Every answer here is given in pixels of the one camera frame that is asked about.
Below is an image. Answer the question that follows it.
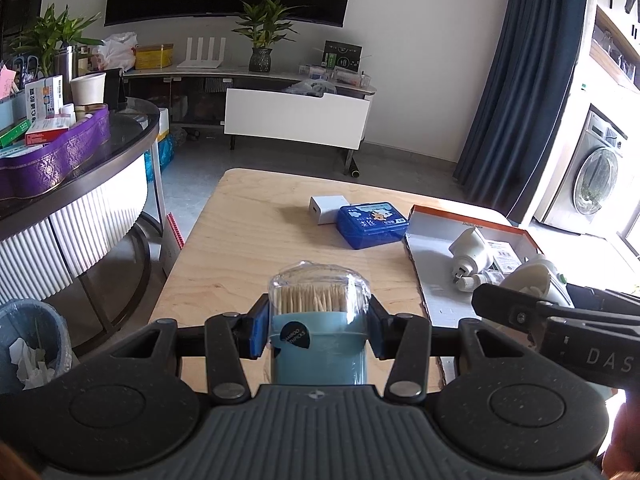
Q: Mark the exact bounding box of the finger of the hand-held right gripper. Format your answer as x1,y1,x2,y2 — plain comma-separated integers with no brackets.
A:
565,284,640,314
471,284,640,335

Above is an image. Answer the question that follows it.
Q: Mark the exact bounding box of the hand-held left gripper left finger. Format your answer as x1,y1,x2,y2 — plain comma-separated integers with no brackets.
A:
107,294,271,403

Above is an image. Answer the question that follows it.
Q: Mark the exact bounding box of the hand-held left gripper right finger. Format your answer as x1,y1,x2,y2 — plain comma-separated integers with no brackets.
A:
367,294,521,403

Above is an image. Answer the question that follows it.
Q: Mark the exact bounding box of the white plug-in device green button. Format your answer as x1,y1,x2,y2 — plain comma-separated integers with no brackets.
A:
500,254,575,311

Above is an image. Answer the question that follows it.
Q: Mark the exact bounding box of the light blue toothpick holder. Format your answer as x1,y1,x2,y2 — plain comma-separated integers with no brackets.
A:
265,260,373,386

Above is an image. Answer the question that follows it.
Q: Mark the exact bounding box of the orange rimmed cardboard box tray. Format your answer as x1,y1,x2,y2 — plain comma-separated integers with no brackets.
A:
402,205,546,388

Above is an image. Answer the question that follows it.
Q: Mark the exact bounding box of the small white labelled box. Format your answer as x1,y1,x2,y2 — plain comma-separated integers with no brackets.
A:
487,240,526,273

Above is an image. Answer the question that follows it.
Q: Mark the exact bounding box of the white cone plug-in device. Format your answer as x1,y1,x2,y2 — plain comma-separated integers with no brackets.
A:
448,227,496,281

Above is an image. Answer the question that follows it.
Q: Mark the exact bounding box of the blue plastic box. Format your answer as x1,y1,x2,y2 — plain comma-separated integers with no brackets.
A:
336,199,410,251

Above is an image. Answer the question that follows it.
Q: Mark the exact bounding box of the silver washing machine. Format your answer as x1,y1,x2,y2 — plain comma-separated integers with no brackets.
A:
532,104,628,238

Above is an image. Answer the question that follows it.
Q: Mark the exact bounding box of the red ribbed clip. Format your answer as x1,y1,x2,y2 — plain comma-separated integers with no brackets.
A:
165,212,186,248

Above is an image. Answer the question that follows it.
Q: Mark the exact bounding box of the blue plastic bag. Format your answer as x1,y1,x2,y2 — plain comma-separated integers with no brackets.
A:
145,135,176,183

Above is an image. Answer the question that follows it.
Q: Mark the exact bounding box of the round glass top table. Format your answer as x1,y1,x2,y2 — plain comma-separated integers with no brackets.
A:
0,97,166,341

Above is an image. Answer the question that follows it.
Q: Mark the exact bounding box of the white tv cabinet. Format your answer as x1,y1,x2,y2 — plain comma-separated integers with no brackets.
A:
122,65,377,168

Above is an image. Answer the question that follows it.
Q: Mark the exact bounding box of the trash bin blue bag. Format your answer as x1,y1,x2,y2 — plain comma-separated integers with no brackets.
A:
0,299,68,396

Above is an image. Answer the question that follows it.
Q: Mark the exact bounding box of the dark blue curtain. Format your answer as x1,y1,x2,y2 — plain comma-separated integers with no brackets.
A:
452,0,591,211

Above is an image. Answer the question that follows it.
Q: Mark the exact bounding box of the crumpled translucent plastic bag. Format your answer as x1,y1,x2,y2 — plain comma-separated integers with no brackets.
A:
282,79,337,97

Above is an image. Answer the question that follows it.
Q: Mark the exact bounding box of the clear plastic organizer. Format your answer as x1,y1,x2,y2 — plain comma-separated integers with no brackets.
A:
299,64,372,87

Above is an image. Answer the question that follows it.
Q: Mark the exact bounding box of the purple oval box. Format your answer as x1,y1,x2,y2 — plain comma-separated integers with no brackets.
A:
0,104,111,206

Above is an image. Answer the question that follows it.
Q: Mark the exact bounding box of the dark patterned vase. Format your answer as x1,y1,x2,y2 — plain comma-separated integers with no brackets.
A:
248,47,273,73

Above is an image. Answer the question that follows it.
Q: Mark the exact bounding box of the white router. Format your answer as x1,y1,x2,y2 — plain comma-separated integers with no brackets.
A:
177,36,227,70

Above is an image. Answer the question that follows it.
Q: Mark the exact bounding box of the black box green print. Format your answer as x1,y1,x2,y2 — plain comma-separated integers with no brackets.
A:
322,40,363,72

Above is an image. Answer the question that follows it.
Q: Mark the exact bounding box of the black stand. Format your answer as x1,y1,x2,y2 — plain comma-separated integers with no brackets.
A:
104,67,126,111

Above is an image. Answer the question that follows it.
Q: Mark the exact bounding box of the red and white medicine box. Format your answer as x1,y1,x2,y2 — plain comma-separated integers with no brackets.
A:
25,115,71,147

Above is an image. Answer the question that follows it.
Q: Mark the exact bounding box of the yellow box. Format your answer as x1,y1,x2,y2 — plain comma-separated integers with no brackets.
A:
134,43,175,71

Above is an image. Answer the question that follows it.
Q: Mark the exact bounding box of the white paper cup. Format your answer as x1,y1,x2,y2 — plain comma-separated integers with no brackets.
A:
70,72,107,108

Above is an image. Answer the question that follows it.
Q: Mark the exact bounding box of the green bamboo plant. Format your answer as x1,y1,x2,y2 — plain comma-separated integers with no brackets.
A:
231,0,306,51

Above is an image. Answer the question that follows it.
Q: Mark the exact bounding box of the white plastic bag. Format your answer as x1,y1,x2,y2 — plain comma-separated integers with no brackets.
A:
97,32,138,72

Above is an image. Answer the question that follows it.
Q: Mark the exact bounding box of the white and blue medicine box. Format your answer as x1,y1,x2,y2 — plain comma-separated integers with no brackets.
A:
24,75,65,133

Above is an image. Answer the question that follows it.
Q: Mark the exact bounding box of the green medicine box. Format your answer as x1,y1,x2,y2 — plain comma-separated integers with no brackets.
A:
0,120,31,148

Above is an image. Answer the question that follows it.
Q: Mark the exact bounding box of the metal plant pot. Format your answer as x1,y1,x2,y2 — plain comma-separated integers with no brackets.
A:
54,45,93,91

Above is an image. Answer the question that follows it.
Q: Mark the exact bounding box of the tall green plant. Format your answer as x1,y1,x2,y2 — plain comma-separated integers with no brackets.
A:
10,4,103,78

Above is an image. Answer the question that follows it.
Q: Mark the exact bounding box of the wooden wall shelf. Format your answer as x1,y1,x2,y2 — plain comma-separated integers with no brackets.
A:
590,5,640,93

